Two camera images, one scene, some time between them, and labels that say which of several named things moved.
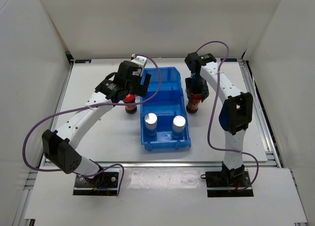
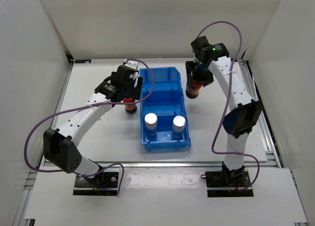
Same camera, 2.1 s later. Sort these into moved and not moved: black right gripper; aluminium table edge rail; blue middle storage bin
Moved: black right gripper
Not moved: aluminium table edge rail; blue middle storage bin
